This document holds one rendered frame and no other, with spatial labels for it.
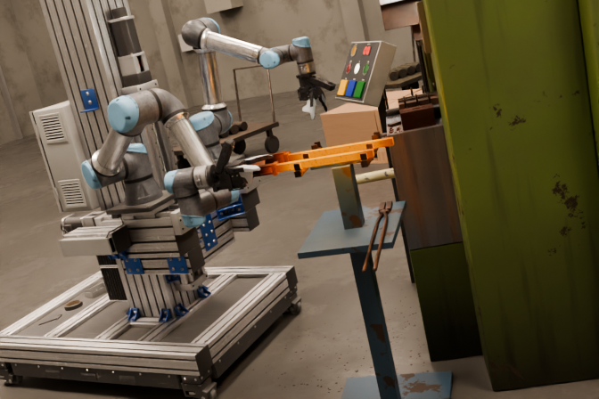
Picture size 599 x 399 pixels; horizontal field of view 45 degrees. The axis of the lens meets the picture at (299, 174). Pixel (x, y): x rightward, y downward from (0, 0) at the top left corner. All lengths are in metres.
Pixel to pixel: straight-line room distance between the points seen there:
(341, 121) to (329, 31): 5.84
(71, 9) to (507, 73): 1.74
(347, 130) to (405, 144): 3.60
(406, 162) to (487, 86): 0.47
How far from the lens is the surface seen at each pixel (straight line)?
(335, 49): 11.94
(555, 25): 2.35
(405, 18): 2.70
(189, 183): 2.33
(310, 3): 12.03
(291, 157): 2.36
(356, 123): 6.11
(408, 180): 2.65
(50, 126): 3.29
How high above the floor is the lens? 1.44
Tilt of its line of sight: 13 degrees down
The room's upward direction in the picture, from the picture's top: 13 degrees counter-clockwise
